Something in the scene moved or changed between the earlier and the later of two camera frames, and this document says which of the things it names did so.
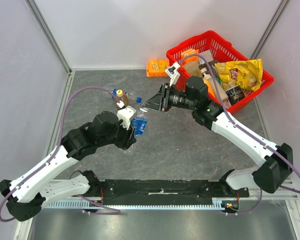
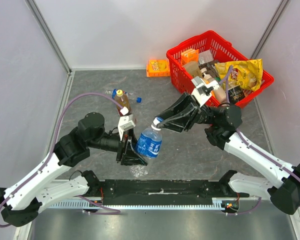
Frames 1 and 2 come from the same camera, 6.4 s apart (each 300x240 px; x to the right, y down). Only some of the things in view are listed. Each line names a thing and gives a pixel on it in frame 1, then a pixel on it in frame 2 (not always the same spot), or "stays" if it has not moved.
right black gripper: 164,97 to 191,113
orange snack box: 155,68 stays
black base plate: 166,192 stays
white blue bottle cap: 144,109 to 157,120
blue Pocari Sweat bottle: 139,122 to 149,142
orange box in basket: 192,59 stays
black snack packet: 235,95 stays
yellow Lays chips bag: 247,73 stays
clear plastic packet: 207,55 stays
